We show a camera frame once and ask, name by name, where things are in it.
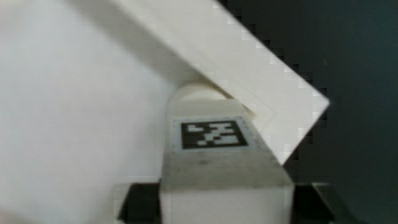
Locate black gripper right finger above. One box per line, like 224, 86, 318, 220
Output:
291, 183, 352, 224

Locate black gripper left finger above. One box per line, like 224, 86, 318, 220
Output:
117, 183, 162, 224

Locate white leg with tag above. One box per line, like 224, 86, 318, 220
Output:
160, 83, 295, 224

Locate white square tabletop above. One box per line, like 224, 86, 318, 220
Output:
0, 0, 329, 224

